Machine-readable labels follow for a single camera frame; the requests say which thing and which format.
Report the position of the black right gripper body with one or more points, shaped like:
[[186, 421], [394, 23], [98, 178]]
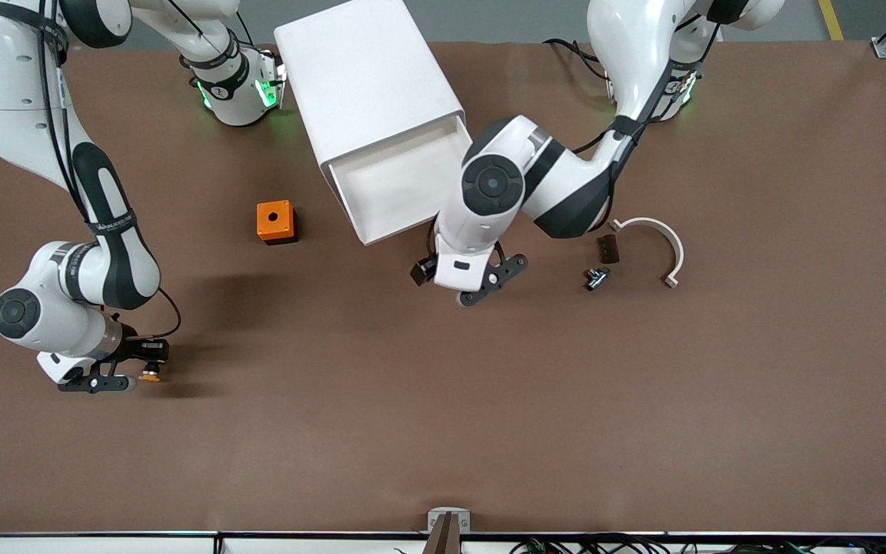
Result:
[[135, 351]]

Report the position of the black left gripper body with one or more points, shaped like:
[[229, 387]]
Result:
[[421, 271]]

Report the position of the orange-capped push button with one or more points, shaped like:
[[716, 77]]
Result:
[[150, 375]]

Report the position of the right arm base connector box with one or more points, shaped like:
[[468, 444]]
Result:
[[272, 81]]

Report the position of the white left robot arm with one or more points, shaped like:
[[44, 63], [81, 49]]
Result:
[[643, 46]]

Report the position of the brown terminal block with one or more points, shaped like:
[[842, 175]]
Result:
[[608, 249]]

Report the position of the white semicircular clamp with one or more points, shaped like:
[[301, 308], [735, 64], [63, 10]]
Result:
[[677, 250]]

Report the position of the black right camera bracket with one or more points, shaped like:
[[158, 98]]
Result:
[[93, 382]]

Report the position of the black camera bracket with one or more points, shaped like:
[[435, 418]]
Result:
[[504, 271], [93, 382]]

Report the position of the black left camera bracket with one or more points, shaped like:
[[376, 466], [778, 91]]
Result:
[[504, 271]]

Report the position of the orange button enclosure box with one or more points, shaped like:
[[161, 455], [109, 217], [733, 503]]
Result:
[[274, 219]]

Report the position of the metal key switch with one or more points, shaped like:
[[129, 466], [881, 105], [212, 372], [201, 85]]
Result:
[[597, 279]]

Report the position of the white table edge rail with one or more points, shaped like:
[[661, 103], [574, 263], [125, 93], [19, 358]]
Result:
[[104, 544]]

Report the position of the grey metal mounting bracket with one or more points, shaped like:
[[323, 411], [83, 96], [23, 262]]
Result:
[[435, 519]]

